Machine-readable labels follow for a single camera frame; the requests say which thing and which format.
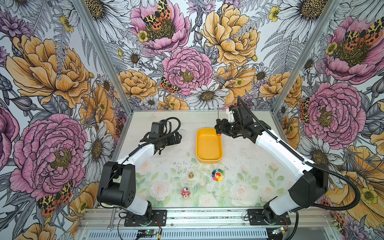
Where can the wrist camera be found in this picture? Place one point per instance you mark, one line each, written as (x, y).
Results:
(234, 114)
(158, 130)

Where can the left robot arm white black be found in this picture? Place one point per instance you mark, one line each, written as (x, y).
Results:
(117, 185)

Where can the pink white small toy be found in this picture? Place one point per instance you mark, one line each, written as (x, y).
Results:
(185, 193)

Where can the left green circuit board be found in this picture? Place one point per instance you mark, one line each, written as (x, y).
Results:
(146, 233)

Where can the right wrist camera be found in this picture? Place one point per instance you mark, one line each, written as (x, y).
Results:
(234, 114)

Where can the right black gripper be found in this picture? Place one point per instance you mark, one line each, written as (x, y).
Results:
(223, 123)

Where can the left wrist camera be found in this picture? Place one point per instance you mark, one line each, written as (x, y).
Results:
(158, 130)

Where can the orange black handle screwdriver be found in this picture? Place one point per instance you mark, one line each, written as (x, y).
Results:
(218, 125)

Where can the white vented cable duct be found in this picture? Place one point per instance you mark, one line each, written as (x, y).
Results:
(185, 234)

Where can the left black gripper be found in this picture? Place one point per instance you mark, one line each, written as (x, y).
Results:
(177, 139)

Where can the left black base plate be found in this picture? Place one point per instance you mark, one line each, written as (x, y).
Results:
(154, 219)

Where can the green circuit board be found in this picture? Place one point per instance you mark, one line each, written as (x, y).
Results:
(280, 230)
(146, 233)

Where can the yellow plastic bin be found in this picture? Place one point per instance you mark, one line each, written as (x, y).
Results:
(209, 148)

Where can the aluminium front rail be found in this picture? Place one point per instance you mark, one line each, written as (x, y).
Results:
(197, 218)

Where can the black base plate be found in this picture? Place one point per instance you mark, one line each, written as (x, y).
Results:
(263, 217)
(154, 219)

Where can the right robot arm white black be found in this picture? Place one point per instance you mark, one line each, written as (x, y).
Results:
(310, 182)

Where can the multicolour round toy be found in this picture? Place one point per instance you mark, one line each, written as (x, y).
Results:
(218, 175)

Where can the right green circuit board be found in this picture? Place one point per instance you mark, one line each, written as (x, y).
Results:
(280, 230)

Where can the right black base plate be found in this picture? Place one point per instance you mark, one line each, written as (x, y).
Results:
(263, 217)

